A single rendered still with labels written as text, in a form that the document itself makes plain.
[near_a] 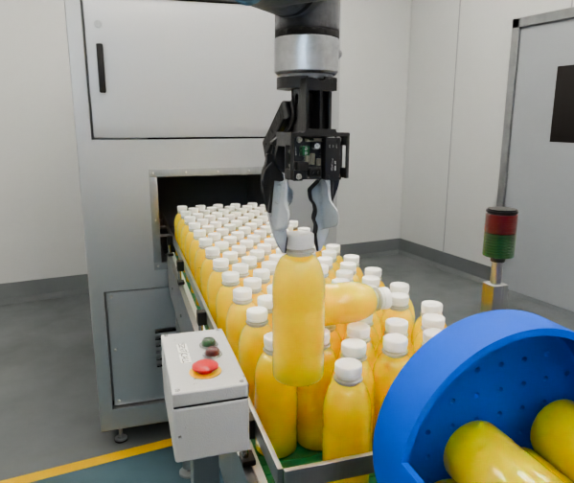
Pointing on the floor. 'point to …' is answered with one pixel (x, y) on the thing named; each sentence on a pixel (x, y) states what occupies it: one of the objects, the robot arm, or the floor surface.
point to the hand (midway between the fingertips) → (299, 240)
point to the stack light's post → (493, 296)
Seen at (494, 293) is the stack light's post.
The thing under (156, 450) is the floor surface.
